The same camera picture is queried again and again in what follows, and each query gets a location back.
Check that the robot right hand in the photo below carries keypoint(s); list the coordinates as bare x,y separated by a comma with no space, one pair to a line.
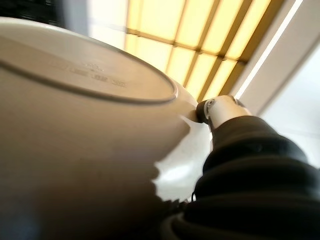
250,180

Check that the cream round plate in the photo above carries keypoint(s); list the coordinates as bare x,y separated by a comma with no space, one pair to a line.
75,125

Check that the yellow window with dark frame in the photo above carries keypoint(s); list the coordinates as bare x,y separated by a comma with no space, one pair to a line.
195,37

